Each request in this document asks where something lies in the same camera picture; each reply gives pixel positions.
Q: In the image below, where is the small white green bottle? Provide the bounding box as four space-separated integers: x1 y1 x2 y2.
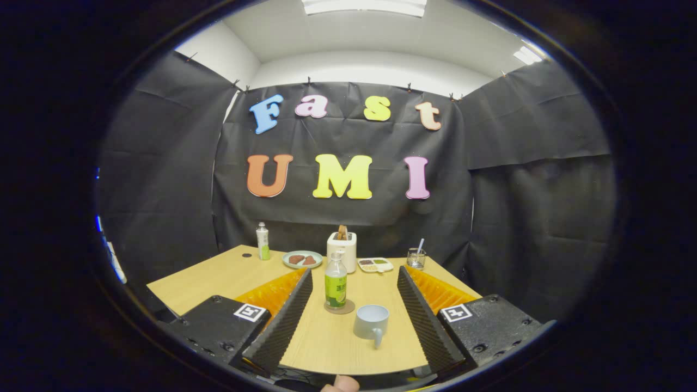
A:
256 222 271 261

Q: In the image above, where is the green label juice bottle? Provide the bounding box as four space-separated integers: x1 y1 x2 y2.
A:
325 252 348 310

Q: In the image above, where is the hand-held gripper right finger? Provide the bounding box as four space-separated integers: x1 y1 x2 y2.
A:
396 265 557 376

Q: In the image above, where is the wooden table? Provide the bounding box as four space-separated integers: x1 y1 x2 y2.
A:
146 244 483 376

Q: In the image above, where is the white divided snack dish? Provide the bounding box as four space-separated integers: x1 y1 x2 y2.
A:
357 258 394 273

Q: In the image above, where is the black backdrop cloth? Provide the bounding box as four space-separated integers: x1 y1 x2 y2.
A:
95 50 619 322

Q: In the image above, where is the white cup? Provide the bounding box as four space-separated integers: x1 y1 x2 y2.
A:
353 304 390 349

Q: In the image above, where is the long ceiling light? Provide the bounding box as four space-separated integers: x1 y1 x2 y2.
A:
301 0 428 17

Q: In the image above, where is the small ceiling light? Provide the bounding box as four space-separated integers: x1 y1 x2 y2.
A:
513 39 548 66

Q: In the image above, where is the cream toaster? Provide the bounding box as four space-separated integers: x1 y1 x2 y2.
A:
327 232 357 274

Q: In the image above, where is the pale green plate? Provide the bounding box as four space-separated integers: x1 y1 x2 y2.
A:
282 250 323 270

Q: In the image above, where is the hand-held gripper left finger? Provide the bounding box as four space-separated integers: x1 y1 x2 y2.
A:
158 267 314 376

